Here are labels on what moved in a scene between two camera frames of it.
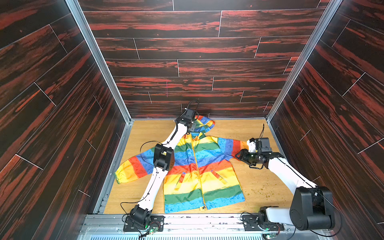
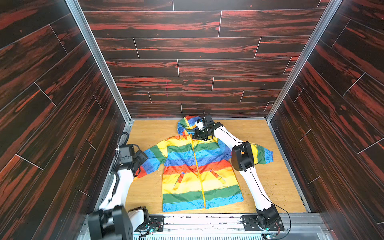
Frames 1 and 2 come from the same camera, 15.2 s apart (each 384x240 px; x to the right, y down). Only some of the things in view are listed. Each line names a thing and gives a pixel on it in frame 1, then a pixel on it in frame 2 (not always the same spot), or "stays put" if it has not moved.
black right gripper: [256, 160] -> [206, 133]
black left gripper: [193, 125] -> [142, 155]
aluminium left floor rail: [115, 167] stays put
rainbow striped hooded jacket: [201, 177] stays put
